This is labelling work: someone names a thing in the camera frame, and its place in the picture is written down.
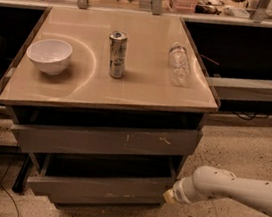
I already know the grey drawer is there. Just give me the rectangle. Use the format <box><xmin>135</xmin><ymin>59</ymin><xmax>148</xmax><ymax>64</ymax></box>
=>
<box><xmin>28</xmin><ymin>153</ymin><xmax>180</xmax><ymax>205</ymax></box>
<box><xmin>6</xmin><ymin>103</ymin><xmax>204</xmax><ymax>178</ymax></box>

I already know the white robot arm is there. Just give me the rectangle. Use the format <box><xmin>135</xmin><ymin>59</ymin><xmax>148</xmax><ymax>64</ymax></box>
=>
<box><xmin>163</xmin><ymin>166</ymin><xmax>272</xmax><ymax>217</ymax></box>

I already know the grey drawer cabinet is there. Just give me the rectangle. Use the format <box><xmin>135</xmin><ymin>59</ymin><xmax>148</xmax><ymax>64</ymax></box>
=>
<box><xmin>0</xmin><ymin>0</ymin><xmax>232</xmax><ymax>179</ymax></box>

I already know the grey metal beam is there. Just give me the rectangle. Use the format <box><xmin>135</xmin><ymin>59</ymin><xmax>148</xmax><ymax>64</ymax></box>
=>
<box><xmin>207</xmin><ymin>77</ymin><xmax>272</xmax><ymax>102</ymax></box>

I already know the clear plastic bottle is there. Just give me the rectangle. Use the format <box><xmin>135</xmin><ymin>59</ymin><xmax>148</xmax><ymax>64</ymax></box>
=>
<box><xmin>168</xmin><ymin>42</ymin><xmax>191</xmax><ymax>87</ymax></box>

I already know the silver drink can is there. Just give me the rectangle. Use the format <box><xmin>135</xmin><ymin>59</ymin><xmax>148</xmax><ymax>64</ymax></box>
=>
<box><xmin>109</xmin><ymin>31</ymin><xmax>128</xmax><ymax>79</ymax></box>

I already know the white ceramic bowl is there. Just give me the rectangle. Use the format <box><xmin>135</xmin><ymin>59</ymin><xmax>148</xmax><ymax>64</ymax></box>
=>
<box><xmin>26</xmin><ymin>39</ymin><xmax>73</xmax><ymax>75</ymax></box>

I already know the black floor cable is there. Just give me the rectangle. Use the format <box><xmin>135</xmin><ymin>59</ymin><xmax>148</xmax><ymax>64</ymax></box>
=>
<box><xmin>0</xmin><ymin>155</ymin><xmax>31</xmax><ymax>217</ymax></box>

